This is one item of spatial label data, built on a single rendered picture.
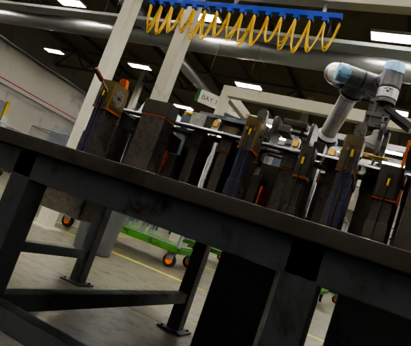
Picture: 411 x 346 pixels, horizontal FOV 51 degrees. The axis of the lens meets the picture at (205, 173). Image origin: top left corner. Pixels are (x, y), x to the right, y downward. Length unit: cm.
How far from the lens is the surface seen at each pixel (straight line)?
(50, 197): 163
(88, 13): 1311
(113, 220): 453
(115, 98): 184
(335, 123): 232
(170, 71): 987
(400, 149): 916
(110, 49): 579
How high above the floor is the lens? 61
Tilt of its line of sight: 7 degrees up
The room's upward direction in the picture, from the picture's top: 19 degrees clockwise
